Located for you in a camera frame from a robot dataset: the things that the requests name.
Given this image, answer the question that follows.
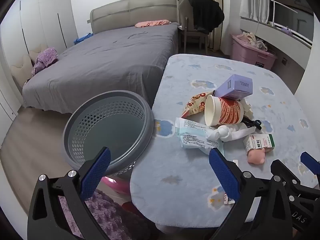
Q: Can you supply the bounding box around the pile of light clothes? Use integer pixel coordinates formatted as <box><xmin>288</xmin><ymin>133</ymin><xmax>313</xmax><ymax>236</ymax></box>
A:
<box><xmin>237</xmin><ymin>31</ymin><xmax>269</xmax><ymax>50</ymax></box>

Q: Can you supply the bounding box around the purple knitted blanket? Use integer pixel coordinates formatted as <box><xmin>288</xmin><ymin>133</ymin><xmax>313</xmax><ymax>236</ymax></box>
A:
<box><xmin>31</xmin><ymin>47</ymin><xmax>58</xmax><ymax>75</ymax></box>

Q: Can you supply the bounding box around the red patterned paper cup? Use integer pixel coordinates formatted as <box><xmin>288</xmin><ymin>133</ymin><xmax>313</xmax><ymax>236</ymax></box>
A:
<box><xmin>204</xmin><ymin>94</ymin><xmax>244</xmax><ymax>126</ymax></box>

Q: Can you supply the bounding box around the cream crown-shaped chair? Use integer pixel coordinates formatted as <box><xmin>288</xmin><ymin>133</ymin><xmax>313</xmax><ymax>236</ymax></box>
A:
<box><xmin>10</xmin><ymin>55</ymin><xmax>34</xmax><ymax>85</ymax></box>
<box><xmin>29</xmin><ymin>44</ymin><xmax>49</xmax><ymax>60</ymax></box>

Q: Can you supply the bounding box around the white window railing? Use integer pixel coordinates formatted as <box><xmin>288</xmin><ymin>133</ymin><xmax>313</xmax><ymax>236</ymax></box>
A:
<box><xmin>271</xmin><ymin>0</ymin><xmax>307</xmax><ymax>27</ymax></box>

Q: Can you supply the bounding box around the white window ledge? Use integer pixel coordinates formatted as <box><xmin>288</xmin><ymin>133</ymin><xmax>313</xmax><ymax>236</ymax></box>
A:
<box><xmin>240</xmin><ymin>16</ymin><xmax>313</xmax><ymax>48</ymax></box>

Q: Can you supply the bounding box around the light blue face mask packet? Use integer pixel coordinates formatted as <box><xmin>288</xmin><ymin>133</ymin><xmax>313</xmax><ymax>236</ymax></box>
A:
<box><xmin>175</xmin><ymin>117</ymin><xmax>225</xmax><ymax>155</ymax></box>

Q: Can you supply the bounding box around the grey perforated plastic basket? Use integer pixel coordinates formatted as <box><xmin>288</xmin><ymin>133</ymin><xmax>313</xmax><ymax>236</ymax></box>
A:
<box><xmin>61</xmin><ymin>90</ymin><xmax>155</xmax><ymax>178</ymax></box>

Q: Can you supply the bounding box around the pink plastic object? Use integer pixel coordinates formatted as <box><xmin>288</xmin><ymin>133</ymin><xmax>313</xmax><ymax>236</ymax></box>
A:
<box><xmin>101</xmin><ymin>176</ymin><xmax>130</xmax><ymax>194</ymax></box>

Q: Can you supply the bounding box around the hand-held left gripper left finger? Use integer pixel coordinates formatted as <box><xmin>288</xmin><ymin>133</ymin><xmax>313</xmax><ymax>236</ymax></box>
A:
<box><xmin>27</xmin><ymin>147</ymin><xmax>112</xmax><ymax>240</ymax></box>

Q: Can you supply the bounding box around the tiger print snack packet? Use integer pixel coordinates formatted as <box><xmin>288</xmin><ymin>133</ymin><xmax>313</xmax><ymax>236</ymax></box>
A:
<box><xmin>181</xmin><ymin>91</ymin><xmax>215</xmax><ymax>118</ymax></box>

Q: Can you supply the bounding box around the beige chair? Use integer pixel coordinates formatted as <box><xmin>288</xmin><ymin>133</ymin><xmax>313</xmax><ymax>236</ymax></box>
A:
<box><xmin>179</xmin><ymin>0</ymin><xmax>209</xmax><ymax>54</ymax></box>

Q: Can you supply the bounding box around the white crumpled tissue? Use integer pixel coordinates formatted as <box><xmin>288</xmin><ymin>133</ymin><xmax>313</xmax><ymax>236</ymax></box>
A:
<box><xmin>239</xmin><ymin>99</ymin><xmax>254</xmax><ymax>120</ymax></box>

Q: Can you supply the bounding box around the beige upholstered headboard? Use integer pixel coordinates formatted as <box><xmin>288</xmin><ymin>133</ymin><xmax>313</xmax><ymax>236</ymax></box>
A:
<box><xmin>87</xmin><ymin>0</ymin><xmax>181</xmax><ymax>34</ymax></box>

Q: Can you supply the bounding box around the cloud print table cover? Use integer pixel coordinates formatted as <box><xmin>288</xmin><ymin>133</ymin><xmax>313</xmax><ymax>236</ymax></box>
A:
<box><xmin>130</xmin><ymin>54</ymin><xmax>320</xmax><ymax>228</ymax></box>

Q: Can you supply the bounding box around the green and white medicine box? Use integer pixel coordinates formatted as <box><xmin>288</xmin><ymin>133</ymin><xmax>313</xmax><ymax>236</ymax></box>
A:
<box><xmin>244</xmin><ymin>134</ymin><xmax>275</xmax><ymax>154</ymax></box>

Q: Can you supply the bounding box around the white twisted tissue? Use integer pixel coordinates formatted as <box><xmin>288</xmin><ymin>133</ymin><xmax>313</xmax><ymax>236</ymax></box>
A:
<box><xmin>206</xmin><ymin>125</ymin><xmax>258</xmax><ymax>142</ymax></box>

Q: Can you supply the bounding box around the black hair clip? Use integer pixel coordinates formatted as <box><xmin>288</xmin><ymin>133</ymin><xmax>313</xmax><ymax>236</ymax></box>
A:
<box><xmin>241</xmin><ymin>116</ymin><xmax>262</xmax><ymax>130</ymax></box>

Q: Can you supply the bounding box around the bed with grey sheet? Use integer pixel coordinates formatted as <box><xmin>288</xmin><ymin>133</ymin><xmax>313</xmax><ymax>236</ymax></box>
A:
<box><xmin>22</xmin><ymin>25</ymin><xmax>179</xmax><ymax>114</ymax></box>

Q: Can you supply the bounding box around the pink pig toy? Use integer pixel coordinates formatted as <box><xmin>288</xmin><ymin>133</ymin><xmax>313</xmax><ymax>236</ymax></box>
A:
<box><xmin>247</xmin><ymin>147</ymin><xmax>266</xmax><ymax>164</ymax></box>

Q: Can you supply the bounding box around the white wardrobe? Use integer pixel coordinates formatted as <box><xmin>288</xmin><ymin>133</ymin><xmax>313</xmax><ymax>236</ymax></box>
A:
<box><xmin>0</xmin><ymin>0</ymin><xmax>80</xmax><ymax>63</ymax></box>

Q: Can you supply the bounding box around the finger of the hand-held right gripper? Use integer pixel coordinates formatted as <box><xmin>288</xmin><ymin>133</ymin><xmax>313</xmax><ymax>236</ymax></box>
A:
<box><xmin>300</xmin><ymin>151</ymin><xmax>320</xmax><ymax>180</ymax></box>
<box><xmin>271</xmin><ymin>159</ymin><xmax>307</xmax><ymax>195</ymax></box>

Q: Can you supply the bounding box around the black jacket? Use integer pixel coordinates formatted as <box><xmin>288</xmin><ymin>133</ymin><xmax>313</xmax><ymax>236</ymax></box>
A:
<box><xmin>188</xmin><ymin>0</ymin><xmax>225</xmax><ymax>34</ymax></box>

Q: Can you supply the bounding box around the purple cardboard box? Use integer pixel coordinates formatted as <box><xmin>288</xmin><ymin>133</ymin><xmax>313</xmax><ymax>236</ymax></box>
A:
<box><xmin>214</xmin><ymin>74</ymin><xmax>253</xmax><ymax>99</ymax></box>

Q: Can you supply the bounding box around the blue cloth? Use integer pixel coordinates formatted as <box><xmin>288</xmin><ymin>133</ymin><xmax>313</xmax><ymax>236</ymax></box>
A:
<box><xmin>74</xmin><ymin>33</ymin><xmax>93</xmax><ymax>44</ymax></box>

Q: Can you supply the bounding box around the pink cloth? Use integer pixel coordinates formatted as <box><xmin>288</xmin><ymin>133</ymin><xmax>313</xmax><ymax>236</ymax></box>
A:
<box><xmin>135</xmin><ymin>19</ymin><xmax>172</xmax><ymax>28</ymax></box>

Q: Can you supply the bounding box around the purple fluffy rug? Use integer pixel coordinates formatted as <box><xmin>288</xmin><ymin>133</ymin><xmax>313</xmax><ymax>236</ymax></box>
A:
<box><xmin>59</xmin><ymin>190</ymin><xmax>140</xmax><ymax>240</ymax></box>

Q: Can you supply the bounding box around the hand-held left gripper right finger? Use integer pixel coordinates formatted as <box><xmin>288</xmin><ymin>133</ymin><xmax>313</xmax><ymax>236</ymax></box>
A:
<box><xmin>209</xmin><ymin>147</ymin><xmax>293</xmax><ymax>240</ymax></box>

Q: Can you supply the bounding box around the white bedside table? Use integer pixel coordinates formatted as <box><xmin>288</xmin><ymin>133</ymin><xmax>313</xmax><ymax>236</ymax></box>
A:
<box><xmin>177</xmin><ymin>25</ymin><xmax>186</xmax><ymax>48</ymax></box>

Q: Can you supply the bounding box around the pink storage box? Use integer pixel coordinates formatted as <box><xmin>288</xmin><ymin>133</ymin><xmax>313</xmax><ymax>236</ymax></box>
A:
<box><xmin>230</xmin><ymin>34</ymin><xmax>278</xmax><ymax>70</ymax></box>

